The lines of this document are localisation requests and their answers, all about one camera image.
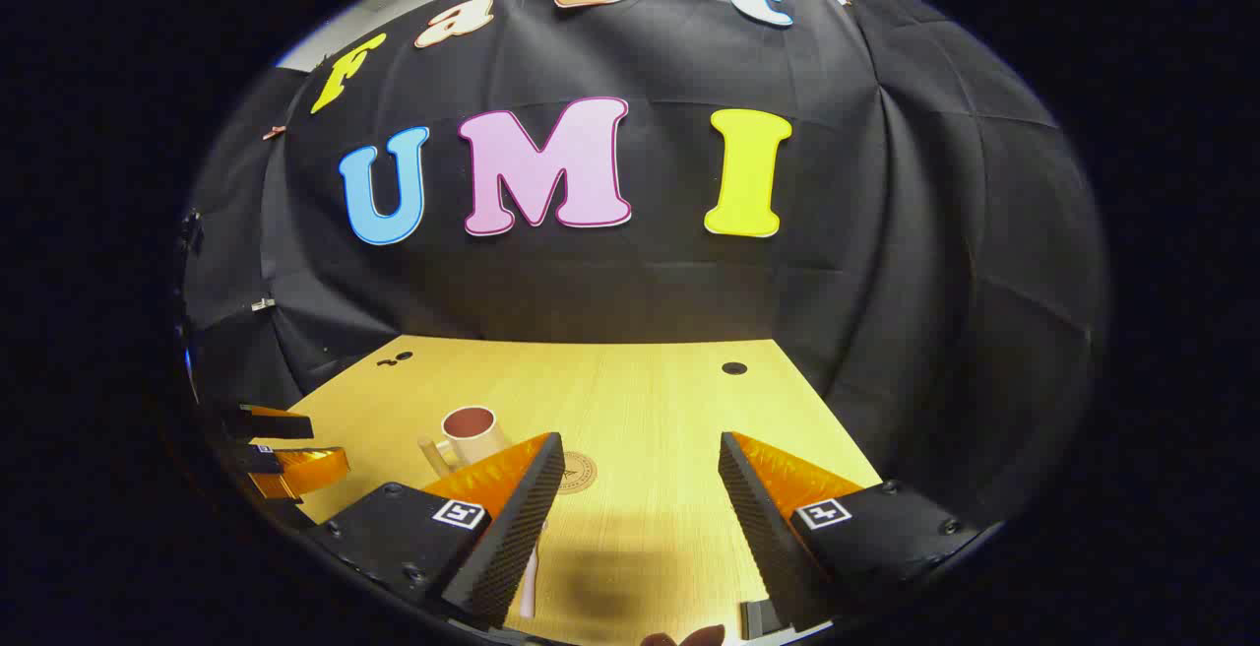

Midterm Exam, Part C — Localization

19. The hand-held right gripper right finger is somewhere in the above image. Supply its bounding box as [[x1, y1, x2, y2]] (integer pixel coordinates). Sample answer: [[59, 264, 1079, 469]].
[[717, 431, 980, 639]]

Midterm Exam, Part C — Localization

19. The round wooden coaster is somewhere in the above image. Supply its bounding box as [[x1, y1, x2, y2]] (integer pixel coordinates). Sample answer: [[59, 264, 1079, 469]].
[[556, 451, 599, 496]]

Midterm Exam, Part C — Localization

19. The white toothbrush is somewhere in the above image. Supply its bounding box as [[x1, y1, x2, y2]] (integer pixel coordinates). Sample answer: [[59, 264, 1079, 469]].
[[519, 520, 548, 619]]

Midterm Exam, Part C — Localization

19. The wooden desktop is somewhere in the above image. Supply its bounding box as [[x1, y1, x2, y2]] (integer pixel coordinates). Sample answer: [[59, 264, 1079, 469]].
[[281, 335, 884, 643]]

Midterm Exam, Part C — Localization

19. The black backdrop cloth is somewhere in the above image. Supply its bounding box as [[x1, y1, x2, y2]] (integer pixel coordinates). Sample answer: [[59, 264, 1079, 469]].
[[182, 0, 1108, 529]]

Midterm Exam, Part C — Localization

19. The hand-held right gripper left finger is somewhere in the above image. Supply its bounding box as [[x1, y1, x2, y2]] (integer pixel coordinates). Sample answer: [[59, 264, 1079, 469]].
[[303, 431, 568, 629]]

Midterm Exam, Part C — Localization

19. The cream cup with brown inside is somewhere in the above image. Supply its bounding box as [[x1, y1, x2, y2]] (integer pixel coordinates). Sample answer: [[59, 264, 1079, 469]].
[[418, 406, 514, 480]]

